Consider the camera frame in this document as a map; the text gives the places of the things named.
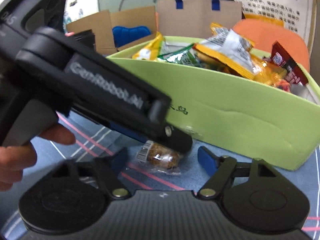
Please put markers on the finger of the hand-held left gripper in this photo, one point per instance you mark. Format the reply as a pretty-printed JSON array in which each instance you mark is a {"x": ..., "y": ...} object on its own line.
[
  {"x": 177, "y": 141},
  {"x": 130, "y": 133}
]

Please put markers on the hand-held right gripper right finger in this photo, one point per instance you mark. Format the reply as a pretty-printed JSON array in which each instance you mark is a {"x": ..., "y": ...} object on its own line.
[{"x": 207, "y": 161}]

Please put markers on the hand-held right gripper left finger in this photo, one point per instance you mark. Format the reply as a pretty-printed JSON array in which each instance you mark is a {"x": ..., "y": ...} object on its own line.
[{"x": 120, "y": 160}]

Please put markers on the clear brown cake packet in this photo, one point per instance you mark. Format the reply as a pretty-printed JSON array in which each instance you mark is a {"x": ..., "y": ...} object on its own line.
[{"x": 162, "y": 158}]

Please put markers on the green cardboard box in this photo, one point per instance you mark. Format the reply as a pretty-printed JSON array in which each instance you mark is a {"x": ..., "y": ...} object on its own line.
[{"x": 237, "y": 115}]

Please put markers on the yellow chips bag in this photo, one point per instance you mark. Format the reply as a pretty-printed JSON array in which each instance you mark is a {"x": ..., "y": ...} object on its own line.
[{"x": 150, "y": 48}]

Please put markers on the silver yellow-edged snack bag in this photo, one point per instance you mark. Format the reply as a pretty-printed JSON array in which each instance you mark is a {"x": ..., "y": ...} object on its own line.
[{"x": 230, "y": 50}]

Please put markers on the person's left hand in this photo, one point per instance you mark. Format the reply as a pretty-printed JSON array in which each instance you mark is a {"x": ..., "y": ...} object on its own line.
[{"x": 12, "y": 162}]

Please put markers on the blue checked tablecloth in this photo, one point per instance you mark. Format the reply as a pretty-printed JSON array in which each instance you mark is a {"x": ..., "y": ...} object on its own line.
[{"x": 190, "y": 177}]

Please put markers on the open cardboard box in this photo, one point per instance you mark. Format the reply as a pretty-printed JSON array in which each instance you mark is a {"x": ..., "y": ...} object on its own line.
[{"x": 100, "y": 30}]

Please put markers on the blue plastic item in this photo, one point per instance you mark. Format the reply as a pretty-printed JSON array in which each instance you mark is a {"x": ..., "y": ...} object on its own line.
[{"x": 131, "y": 35}]

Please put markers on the orange chair back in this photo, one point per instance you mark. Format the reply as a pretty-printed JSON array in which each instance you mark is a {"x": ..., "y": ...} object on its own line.
[{"x": 275, "y": 36}]

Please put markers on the yellow plastic bag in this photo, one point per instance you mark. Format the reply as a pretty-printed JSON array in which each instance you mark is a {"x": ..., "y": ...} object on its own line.
[{"x": 262, "y": 20}]

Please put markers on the cardboard-backed text poster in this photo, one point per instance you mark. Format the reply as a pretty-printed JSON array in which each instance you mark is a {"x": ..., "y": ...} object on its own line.
[{"x": 275, "y": 0}]

